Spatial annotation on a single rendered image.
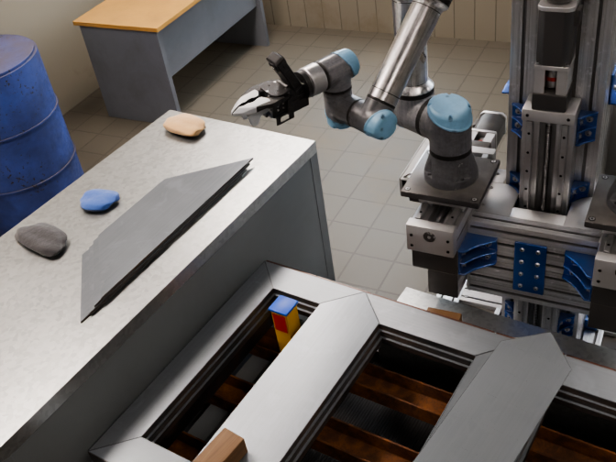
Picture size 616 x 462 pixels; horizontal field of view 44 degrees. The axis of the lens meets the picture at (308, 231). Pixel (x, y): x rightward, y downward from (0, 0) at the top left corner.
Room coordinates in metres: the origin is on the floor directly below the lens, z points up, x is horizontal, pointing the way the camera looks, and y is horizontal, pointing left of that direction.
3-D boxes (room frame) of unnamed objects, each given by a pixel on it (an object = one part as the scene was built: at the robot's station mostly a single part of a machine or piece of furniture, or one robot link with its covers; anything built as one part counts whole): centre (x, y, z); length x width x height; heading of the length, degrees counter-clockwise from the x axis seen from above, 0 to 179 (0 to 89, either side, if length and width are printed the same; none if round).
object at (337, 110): (1.74, -0.14, 1.33); 0.11 x 0.08 x 0.11; 33
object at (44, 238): (1.77, 0.74, 1.06); 0.20 x 0.10 x 0.03; 45
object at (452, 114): (1.79, -0.42, 1.20); 0.13 x 0.12 x 0.14; 33
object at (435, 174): (1.79, -0.43, 1.09); 0.15 x 0.15 x 0.10
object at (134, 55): (4.88, 0.60, 0.33); 1.21 x 0.62 x 0.66; 148
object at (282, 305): (1.53, 0.10, 0.88); 0.06 x 0.06 x 0.02; 52
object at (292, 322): (1.53, 0.10, 0.78); 0.05 x 0.05 x 0.19; 52
